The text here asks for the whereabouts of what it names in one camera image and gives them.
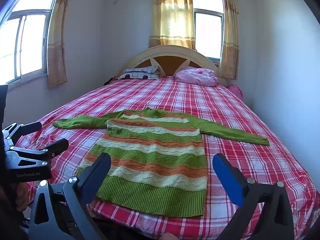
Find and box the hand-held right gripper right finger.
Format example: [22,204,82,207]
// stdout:
[212,153,295,240]

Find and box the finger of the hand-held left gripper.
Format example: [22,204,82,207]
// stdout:
[2,121,42,146]
[7,138,69,167]

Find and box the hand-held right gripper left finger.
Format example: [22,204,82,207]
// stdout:
[29,152,112,240]

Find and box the green orange striped knit sweater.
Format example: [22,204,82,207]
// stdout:
[53,107,270,218]

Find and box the person's left hand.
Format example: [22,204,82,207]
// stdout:
[10,180,30,213]

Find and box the bed with red plaid sheet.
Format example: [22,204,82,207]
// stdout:
[15,76,320,240]

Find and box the large sliding window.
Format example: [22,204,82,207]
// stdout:
[0,0,61,87]

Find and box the pink cloth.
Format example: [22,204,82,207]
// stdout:
[227,84,244,101]

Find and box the yellow curtain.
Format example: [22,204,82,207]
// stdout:
[47,0,75,88]
[216,0,241,80]
[149,0,196,51]

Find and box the pink quilt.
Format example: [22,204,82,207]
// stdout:
[175,66,219,87]

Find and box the cream wooden headboard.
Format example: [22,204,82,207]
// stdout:
[117,45,228,85]

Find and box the small window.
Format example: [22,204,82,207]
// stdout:
[191,0,225,64]

